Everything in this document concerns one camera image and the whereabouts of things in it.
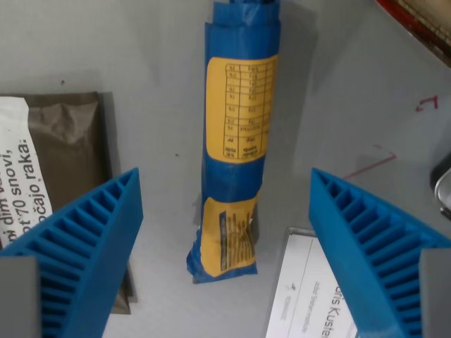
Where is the brown tobacco pouch with warning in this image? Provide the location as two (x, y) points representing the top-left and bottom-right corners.
(0, 91), (140, 314)

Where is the dark object with metal rim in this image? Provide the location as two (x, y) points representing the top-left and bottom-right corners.
(429, 149), (451, 214)

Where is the red edged box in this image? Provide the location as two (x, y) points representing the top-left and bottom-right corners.
(374, 0), (451, 68)

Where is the blue and yellow rolled bag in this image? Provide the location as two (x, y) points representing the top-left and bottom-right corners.
(185, 0), (281, 284)

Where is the white name badge card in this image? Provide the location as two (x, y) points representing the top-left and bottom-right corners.
(265, 227), (360, 338)

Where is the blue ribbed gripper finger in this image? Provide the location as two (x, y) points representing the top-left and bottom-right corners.
(307, 167), (451, 338)
(0, 167), (145, 338)

